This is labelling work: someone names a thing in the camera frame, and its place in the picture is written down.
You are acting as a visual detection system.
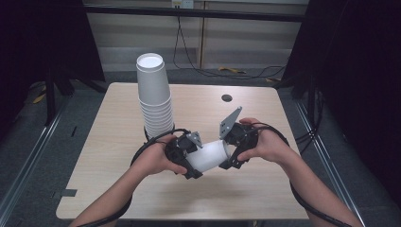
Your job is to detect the stack of white paper cups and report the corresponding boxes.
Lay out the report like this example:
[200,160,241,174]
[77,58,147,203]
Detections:
[135,52,175,140]

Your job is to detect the right hand-held gripper cable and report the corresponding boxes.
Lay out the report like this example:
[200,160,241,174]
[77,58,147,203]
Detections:
[248,121,353,227]

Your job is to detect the person's left hand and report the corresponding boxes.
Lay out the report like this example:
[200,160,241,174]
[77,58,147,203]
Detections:
[130,134,189,176]

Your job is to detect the metal floor rail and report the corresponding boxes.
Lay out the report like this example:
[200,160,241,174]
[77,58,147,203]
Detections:
[0,96,70,219]
[293,99,367,227]

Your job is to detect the single white paper cup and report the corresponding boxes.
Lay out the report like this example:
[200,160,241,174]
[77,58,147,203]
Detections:
[185,139,232,174]

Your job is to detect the white wall outlet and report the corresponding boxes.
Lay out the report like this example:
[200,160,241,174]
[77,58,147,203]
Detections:
[171,0,195,9]

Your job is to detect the black wall cable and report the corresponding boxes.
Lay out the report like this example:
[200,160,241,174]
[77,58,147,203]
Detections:
[172,7,288,80]

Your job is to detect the yellow strip on floor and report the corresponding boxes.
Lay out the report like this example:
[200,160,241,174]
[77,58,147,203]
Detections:
[218,65,247,76]

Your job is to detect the black curtain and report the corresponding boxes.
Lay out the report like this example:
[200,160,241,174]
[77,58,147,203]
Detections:
[0,0,107,141]
[279,0,401,207]

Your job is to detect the black cable bundle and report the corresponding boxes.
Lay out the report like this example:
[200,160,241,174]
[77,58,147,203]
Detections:
[294,90,326,156]

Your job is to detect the black cup holder stand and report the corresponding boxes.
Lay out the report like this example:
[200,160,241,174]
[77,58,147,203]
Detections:
[143,124,178,143]

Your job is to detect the black horizontal bar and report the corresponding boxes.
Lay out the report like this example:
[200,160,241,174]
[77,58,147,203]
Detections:
[82,4,309,24]

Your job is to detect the yellow floor tape piece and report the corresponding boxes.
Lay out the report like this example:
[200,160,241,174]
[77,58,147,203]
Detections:
[32,85,47,105]

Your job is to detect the grey tape strip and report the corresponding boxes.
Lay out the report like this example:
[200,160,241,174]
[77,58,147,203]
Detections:
[60,188,78,199]

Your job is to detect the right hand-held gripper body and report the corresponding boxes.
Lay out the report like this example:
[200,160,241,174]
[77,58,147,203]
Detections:
[218,106,260,154]

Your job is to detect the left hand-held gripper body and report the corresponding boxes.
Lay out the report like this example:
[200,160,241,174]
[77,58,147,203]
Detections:
[164,131,204,166]

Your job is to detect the black stand leg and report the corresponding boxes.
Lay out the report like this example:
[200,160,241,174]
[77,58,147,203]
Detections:
[44,68,59,128]

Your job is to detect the person's right hand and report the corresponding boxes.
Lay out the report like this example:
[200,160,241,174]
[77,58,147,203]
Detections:
[235,116,293,166]

